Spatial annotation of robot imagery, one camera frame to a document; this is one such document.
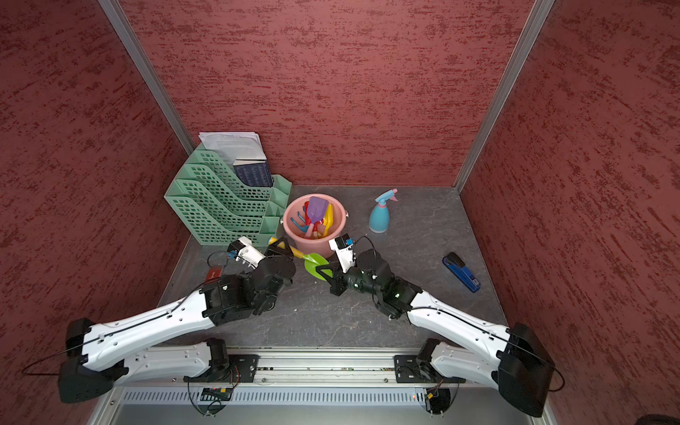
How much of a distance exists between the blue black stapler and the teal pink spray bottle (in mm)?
267

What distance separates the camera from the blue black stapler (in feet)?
2.99

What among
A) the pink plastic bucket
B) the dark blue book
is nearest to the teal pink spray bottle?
the pink plastic bucket

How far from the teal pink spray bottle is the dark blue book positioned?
482 mm

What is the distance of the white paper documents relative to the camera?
3.27 feet

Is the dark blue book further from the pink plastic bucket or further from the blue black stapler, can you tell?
the blue black stapler

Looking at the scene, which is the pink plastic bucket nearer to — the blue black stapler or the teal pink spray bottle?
the teal pink spray bottle

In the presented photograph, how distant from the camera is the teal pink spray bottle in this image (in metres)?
0.96

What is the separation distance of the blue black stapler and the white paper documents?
0.84 meters

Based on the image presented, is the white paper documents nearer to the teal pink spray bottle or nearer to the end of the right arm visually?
the teal pink spray bottle

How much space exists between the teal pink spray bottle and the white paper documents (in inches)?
20.1

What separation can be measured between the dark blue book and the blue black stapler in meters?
0.80

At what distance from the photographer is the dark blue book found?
106cm

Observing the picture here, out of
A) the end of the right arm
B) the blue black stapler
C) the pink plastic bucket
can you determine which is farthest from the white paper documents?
the blue black stapler
